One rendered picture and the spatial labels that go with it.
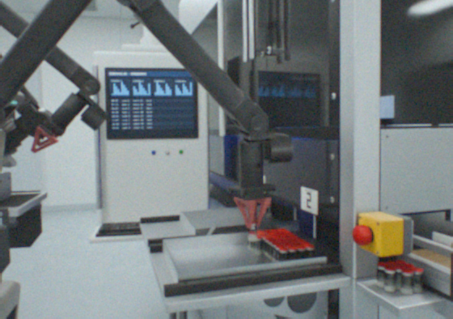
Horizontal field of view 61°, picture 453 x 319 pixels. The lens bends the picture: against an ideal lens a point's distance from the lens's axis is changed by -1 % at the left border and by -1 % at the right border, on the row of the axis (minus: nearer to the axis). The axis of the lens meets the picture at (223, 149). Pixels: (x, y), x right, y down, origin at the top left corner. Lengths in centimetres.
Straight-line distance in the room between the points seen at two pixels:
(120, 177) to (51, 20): 104
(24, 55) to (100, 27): 566
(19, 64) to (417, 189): 86
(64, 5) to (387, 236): 75
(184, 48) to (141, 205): 105
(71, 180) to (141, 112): 468
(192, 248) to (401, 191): 55
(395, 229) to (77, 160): 575
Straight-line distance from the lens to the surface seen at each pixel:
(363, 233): 80
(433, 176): 100
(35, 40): 82
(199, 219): 143
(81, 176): 632
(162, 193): 175
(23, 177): 641
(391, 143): 91
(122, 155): 173
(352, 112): 86
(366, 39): 89
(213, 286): 83
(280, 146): 92
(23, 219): 122
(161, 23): 82
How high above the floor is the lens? 121
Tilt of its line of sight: 3 degrees down
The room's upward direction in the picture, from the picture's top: 1 degrees counter-clockwise
